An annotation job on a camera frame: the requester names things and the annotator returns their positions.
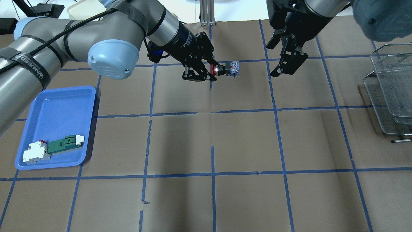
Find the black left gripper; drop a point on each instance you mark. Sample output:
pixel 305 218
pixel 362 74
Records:
pixel 184 44

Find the aluminium frame post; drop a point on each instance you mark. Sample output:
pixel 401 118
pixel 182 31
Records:
pixel 207 13

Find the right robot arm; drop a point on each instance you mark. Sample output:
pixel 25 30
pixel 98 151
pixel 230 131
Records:
pixel 379 20

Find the white circuit breaker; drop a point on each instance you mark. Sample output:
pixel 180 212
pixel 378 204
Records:
pixel 36 151

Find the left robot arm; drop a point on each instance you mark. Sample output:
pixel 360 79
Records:
pixel 109 42

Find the green relay socket module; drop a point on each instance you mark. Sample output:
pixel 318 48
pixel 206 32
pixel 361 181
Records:
pixel 68 143

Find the blue plastic tray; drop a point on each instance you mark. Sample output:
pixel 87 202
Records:
pixel 54 114

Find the red emergency stop button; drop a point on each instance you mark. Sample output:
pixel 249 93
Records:
pixel 230 68

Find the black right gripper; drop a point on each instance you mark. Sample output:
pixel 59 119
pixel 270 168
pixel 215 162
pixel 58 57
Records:
pixel 301 24

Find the wire mesh shelf rack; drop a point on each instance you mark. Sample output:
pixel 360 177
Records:
pixel 389 89

